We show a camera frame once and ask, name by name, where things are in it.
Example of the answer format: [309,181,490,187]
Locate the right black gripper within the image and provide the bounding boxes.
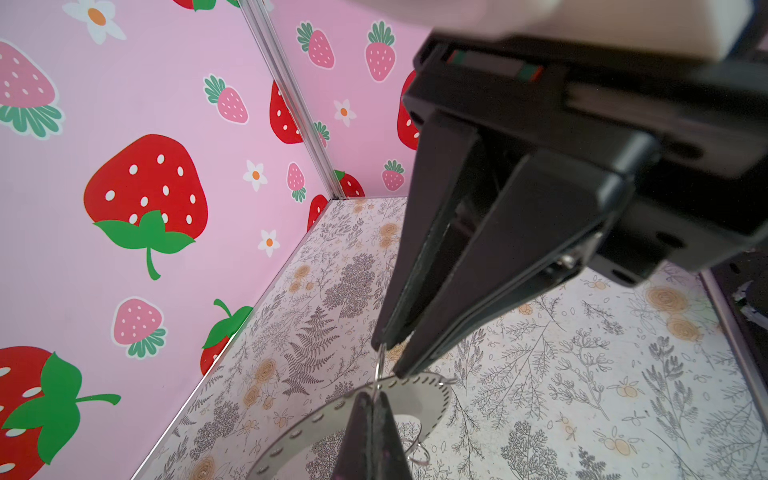
[393,34,767,378]

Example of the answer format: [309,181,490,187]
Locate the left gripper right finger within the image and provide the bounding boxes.
[371,391,412,480]

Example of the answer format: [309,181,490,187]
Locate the left corner aluminium post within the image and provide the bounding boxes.
[239,0,346,199]

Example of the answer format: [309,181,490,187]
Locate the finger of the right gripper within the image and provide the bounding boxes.
[371,113,498,349]

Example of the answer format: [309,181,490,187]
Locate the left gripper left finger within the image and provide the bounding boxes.
[331,392,373,480]

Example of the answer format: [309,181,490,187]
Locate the grey strap keyring yellow clasp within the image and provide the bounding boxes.
[248,373,453,479]

